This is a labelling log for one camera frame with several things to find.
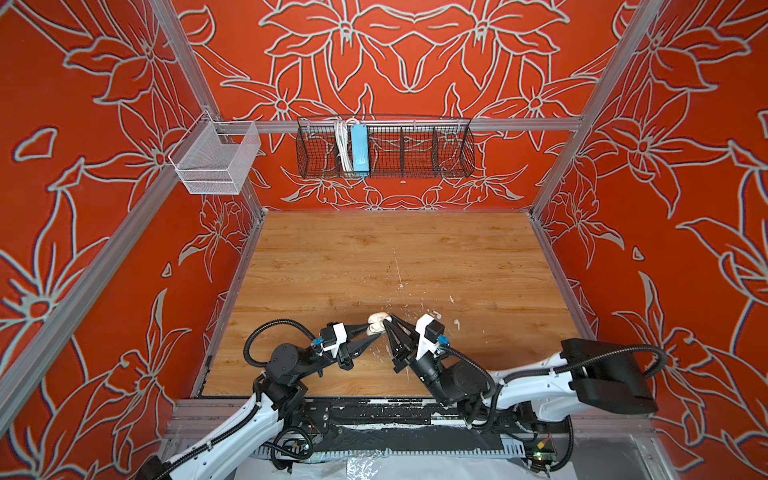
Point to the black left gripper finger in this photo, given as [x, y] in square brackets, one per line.
[355, 331]
[361, 341]

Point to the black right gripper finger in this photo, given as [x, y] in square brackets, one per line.
[403, 330]
[394, 337]

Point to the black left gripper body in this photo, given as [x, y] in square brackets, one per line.
[342, 361]

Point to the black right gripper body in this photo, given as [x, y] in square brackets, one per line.
[409, 359]

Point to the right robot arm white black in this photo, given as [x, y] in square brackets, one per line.
[584, 374]

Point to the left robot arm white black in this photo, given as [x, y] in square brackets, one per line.
[271, 415]

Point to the small green circuit board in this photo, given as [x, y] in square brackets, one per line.
[540, 460]

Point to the blue flat box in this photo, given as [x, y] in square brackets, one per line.
[360, 149]

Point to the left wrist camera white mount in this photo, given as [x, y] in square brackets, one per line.
[330, 338]

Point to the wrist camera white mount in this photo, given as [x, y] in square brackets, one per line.
[330, 338]
[430, 336]

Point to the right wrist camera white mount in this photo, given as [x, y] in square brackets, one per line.
[430, 336]

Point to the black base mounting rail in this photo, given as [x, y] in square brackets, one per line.
[420, 425]

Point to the black wire wall basket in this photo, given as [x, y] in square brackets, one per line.
[400, 147]

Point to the clear plastic wall bin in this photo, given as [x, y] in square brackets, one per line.
[215, 157]

